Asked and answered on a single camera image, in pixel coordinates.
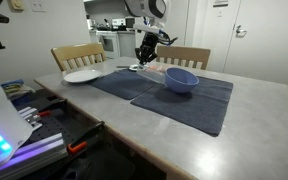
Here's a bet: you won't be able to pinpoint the black perforated base board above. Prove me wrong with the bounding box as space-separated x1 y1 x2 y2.
17 96 105 148

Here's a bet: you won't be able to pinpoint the large white plate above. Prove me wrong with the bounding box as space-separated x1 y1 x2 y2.
63 69 103 84

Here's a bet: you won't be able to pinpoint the aluminium profile rail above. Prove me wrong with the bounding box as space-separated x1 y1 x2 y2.
0 133 69 180

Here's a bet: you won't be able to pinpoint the white double switch plate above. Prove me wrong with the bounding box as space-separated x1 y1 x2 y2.
29 0 47 14

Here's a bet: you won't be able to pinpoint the grey metal bracket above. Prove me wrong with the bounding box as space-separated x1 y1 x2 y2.
17 106 43 133

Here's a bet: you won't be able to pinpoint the white door sign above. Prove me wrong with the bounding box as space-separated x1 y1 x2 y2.
213 0 229 8

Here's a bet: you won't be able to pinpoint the clear plastic lunchbox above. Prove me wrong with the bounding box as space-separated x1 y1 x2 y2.
136 64 167 85

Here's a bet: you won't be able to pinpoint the metal spoon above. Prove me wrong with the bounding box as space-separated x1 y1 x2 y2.
116 65 138 70

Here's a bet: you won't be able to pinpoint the black clamp orange handle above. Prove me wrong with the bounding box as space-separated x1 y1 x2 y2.
37 98 68 118
67 120 106 155

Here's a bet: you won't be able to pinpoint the silver door lever handle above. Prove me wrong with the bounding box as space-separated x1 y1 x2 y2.
235 25 248 38

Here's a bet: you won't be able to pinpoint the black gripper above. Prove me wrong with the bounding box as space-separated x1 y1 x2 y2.
134 32 159 66

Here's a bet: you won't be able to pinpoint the beige round thermostat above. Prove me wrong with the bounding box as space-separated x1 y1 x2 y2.
7 0 26 13

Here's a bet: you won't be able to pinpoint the white door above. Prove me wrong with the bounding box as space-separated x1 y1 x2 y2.
223 0 288 87

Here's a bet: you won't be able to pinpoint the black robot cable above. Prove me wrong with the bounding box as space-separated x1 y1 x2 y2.
156 29 179 47

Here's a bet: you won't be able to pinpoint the small white saucer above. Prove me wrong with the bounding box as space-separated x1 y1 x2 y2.
128 64 142 72

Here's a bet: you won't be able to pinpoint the orange clear snack bag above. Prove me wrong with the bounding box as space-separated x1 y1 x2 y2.
147 64 170 73

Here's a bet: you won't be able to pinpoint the brown wooden slatted chair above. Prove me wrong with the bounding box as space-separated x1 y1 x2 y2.
155 45 212 71

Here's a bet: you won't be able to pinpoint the blue bowl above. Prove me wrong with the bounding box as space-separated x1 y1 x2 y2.
163 67 200 94

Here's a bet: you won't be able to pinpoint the white kitchen stove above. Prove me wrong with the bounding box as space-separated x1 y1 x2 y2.
95 30 121 60

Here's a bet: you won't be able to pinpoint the light wooden slatted chair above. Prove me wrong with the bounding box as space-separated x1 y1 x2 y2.
50 42 108 73

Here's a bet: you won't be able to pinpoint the folded cloths stack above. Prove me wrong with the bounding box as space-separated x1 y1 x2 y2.
0 79 35 101

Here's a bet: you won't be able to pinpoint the dark blue cloth placemat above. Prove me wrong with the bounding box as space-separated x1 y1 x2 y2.
129 75 234 138
88 69 160 101

